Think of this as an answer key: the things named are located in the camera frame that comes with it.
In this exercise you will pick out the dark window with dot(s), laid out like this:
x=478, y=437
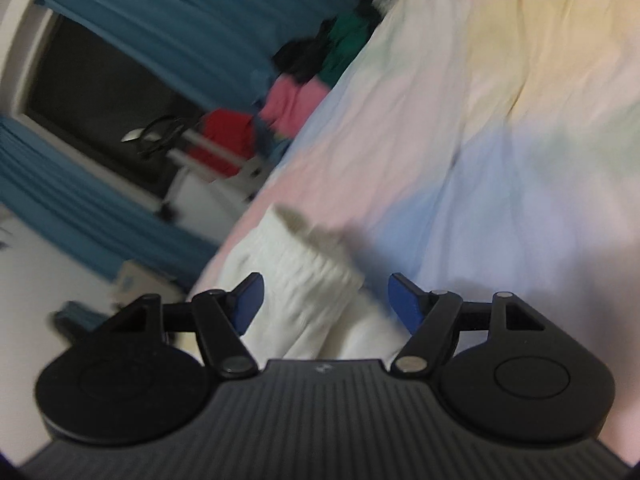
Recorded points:
x=100, y=95

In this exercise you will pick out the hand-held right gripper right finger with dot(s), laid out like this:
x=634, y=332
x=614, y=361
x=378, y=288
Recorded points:
x=404, y=302

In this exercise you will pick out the blue curtain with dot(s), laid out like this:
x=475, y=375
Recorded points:
x=175, y=10
x=75, y=200

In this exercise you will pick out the white pants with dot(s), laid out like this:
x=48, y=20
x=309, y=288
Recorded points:
x=310, y=285

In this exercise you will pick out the green garment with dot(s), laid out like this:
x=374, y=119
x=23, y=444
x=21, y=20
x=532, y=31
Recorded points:
x=350, y=45

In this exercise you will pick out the beige chair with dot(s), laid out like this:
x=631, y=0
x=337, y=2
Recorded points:
x=145, y=280

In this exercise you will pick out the pastel bed sheet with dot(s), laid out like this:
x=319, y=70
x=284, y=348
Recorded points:
x=500, y=110

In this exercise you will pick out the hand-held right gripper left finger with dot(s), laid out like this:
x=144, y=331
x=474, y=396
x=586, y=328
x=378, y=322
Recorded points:
x=249, y=305

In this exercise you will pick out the red shorts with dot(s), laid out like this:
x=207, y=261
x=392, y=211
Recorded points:
x=225, y=140

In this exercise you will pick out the metal garment steamer stand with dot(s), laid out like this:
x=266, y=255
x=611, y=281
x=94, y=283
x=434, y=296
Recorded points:
x=200, y=155

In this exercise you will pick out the pink garment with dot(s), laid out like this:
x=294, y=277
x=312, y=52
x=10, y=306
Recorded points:
x=295, y=105

